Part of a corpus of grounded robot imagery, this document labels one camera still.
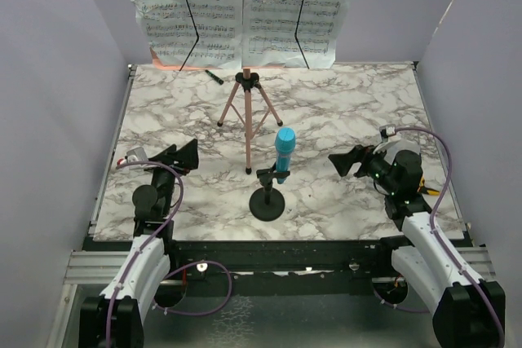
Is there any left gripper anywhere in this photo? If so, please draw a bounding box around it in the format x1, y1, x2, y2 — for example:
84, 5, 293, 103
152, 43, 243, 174
141, 138, 198, 216

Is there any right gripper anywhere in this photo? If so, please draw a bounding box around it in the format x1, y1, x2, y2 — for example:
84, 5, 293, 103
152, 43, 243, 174
330, 141, 399, 194

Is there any teal toy microphone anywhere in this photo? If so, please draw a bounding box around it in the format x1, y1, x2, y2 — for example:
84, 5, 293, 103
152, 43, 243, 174
274, 127, 296, 173

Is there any black microphone stand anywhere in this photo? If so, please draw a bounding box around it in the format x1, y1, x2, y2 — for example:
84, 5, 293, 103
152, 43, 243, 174
249, 165, 290, 222

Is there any pink music stand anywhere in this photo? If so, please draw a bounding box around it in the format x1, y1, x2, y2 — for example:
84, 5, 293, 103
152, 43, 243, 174
148, 0, 339, 176

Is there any sheet music page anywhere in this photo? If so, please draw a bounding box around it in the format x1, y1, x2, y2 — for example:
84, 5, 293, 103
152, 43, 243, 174
131, 0, 243, 69
241, 0, 351, 68

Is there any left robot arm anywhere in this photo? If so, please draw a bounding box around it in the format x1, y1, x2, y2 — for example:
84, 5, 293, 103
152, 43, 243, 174
78, 139, 199, 347

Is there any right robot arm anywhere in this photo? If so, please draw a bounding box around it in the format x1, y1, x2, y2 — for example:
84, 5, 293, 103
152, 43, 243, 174
329, 140, 506, 347

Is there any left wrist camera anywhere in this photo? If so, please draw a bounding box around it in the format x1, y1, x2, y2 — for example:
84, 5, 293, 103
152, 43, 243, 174
116, 147, 148, 167

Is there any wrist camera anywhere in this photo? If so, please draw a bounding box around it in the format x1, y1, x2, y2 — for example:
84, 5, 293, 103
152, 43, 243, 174
373, 125, 409, 160
116, 147, 148, 167

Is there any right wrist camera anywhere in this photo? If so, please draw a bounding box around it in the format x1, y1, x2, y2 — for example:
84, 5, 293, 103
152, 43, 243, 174
373, 125, 409, 160

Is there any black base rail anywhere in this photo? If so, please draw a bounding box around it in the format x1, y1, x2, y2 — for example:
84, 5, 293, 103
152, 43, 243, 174
81, 236, 482, 298

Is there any aluminium frame rail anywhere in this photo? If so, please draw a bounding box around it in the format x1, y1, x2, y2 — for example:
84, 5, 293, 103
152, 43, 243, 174
64, 247, 496, 285

